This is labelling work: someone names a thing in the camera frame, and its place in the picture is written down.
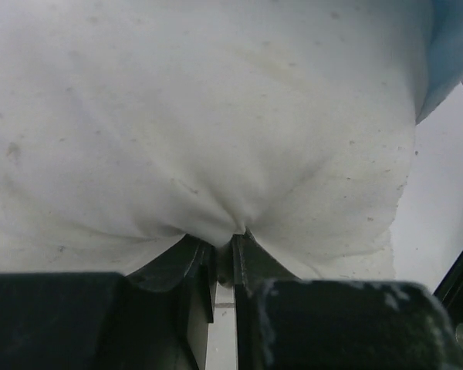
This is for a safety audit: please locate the white pillow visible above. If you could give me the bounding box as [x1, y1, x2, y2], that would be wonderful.
[0, 1, 433, 279]

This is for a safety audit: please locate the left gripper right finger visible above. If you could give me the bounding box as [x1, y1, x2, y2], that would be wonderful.
[231, 235, 463, 369]

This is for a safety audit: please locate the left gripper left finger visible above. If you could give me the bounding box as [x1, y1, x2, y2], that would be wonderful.
[0, 237, 216, 369]

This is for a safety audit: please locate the light blue pillowcase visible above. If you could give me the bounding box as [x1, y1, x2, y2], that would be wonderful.
[417, 1, 463, 123]

